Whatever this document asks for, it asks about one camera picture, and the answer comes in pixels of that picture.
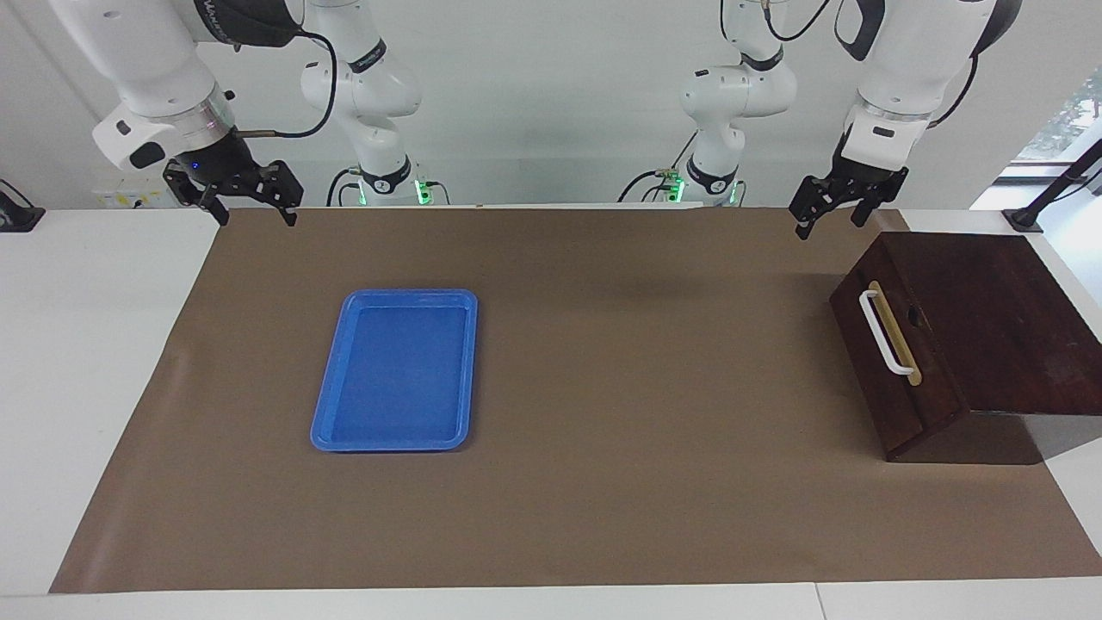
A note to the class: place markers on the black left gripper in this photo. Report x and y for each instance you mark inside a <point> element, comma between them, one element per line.
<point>848,185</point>

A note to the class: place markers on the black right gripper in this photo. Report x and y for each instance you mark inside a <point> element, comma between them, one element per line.
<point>232,172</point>

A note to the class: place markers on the dark wooden drawer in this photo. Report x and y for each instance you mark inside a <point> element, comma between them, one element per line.
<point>895,362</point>

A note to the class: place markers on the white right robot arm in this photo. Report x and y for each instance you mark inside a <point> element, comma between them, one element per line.
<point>155,60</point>

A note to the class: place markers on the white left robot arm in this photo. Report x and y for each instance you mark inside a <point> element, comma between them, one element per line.
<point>913,60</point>

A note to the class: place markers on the dark wooden cabinet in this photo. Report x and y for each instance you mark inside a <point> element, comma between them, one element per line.
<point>999,319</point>

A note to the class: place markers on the black angled stand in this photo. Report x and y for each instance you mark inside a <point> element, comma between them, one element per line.
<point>1046,194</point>

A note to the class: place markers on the blue plastic tray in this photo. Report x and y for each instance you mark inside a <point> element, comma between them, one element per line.
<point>387,387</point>

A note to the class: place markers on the black table clamp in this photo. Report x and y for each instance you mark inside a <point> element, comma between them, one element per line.
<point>15,213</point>

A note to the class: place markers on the brown table mat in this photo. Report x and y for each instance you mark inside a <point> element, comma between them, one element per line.
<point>603,482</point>

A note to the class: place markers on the white wall socket box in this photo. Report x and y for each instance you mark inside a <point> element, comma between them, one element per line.
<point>129,196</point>

